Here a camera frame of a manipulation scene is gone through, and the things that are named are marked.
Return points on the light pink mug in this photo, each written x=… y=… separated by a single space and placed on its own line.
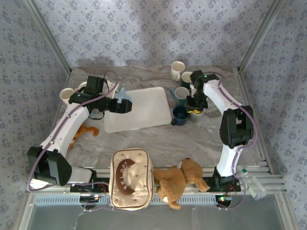
x=66 y=95
x=82 y=85

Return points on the dark navy blue mug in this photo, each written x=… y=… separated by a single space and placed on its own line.
x=180 y=117

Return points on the teal blue mug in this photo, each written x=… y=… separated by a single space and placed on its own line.
x=178 y=94

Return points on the dark green mug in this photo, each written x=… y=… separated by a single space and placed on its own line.
x=185 y=79

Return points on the pale grey-blue mug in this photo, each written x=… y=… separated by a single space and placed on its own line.
x=122 y=93

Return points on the white mug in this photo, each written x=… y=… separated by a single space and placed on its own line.
x=176 y=73

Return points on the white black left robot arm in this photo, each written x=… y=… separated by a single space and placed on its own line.
x=64 y=129

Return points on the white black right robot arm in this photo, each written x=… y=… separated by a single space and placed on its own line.
x=216 y=93

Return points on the small orange-brown plush toy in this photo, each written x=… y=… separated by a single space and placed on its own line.
x=92 y=129

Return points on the white plastic tray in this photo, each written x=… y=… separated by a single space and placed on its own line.
x=144 y=112

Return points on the large brown teddy bear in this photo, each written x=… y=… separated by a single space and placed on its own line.
x=172 y=182

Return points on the small circuit board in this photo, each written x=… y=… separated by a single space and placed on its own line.
x=90 y=198
x=224 y=198

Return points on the clear plastic packet green label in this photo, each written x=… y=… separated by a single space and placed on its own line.
x=254 y=187

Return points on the beige quilted tissue box cover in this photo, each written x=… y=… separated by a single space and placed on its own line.
x=130 y=182

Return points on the aluminium profile bars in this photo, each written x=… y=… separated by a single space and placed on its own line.
x=275 y=179

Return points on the white bottle with orange cap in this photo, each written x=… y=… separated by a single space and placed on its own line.
x=39 y=184

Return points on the aluminium frame post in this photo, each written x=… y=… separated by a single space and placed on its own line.
x=49 y=36
x=259 y=36

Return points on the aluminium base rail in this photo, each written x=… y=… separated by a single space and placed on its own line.
x=102 y=169

